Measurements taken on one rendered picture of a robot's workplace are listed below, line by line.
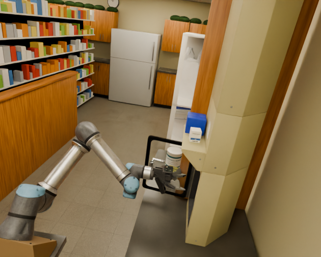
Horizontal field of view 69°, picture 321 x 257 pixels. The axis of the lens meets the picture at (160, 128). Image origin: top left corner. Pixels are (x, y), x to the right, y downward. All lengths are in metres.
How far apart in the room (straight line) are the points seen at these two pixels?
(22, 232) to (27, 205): 0.11
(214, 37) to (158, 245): 1.14
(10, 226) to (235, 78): 1.12
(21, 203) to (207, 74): 1.11
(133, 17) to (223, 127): 5.86
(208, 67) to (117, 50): 4.91
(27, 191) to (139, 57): 5.10
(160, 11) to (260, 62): 5.69
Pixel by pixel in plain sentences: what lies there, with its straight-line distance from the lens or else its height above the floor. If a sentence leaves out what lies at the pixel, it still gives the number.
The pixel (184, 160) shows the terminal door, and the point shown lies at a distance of 1.48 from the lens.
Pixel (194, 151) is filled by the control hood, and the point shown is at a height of 1.51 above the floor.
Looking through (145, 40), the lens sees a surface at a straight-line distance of 5.95.
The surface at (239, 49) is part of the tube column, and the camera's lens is 0.98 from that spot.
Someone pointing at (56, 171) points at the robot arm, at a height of 1.24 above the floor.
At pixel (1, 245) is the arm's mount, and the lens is 1.28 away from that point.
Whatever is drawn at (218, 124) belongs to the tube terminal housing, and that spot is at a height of 1.66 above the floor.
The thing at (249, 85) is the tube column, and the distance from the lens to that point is 1.01.
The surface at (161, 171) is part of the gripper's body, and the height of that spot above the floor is 1.28.
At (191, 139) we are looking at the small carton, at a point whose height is 1.52.
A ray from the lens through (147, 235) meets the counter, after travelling 1.44.
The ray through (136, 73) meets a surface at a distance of 6.09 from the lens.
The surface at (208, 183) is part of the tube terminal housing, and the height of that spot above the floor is 1.35.
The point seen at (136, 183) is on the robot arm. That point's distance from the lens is 1.18.
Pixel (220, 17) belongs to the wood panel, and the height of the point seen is 2.09.
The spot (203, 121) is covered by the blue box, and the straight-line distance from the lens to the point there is 1.23.
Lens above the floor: 2.01
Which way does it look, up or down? 24 degrees down
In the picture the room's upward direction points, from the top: 8 degrees clockwise
